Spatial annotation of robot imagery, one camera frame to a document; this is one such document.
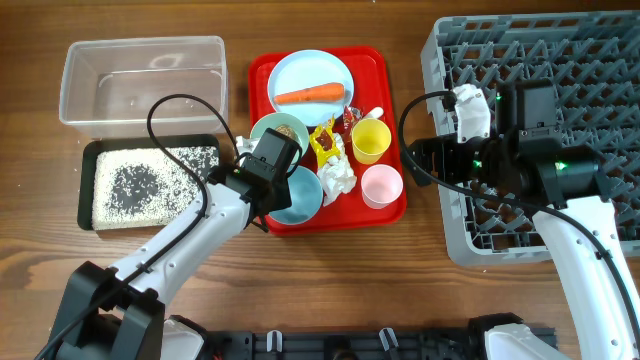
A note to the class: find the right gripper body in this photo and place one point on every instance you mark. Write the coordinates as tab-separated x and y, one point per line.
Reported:
458	162

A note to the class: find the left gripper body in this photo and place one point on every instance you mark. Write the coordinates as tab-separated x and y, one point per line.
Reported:
283	200

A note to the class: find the blue bowl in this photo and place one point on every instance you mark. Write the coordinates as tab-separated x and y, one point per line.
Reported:
306	195

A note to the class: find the brown food lump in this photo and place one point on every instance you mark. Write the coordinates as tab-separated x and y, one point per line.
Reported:
287	131

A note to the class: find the white tissue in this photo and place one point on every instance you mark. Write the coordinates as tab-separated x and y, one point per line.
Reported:
336	175

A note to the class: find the green bowl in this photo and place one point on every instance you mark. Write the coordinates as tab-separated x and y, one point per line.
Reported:
274	120

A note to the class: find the yellow snack wrapper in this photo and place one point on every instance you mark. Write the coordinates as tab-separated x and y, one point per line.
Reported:
323	142

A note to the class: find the red snack wrapper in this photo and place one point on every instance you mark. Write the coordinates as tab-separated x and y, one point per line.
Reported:
351	116

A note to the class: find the orange carrot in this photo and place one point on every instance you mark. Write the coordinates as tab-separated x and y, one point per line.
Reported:
330	92

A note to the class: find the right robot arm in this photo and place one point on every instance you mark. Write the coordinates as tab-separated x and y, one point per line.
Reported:
513	154

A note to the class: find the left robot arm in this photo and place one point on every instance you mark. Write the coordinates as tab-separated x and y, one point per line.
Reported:
119	312

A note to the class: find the black waste tray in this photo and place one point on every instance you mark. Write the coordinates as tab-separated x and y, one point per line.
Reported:
95	148

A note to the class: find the grey dishwasher rack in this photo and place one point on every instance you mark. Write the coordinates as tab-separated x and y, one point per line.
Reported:
593	61

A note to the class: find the pink plastic cup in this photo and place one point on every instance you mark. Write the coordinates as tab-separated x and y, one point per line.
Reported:
381	185

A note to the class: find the yellow plastic cup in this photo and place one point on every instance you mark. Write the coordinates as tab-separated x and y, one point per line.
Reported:
370	140

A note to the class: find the red plastic tray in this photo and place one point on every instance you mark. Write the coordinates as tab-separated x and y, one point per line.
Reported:
369	71

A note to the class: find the white plastic spoon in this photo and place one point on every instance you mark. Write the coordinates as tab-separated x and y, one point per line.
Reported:
375	113

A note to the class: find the light blue plate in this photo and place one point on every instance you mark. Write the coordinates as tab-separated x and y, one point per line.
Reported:
309	68

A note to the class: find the clear plastic bin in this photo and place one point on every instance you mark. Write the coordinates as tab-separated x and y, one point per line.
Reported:
109	86

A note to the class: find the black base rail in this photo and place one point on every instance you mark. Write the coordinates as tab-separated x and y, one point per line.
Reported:
434	344

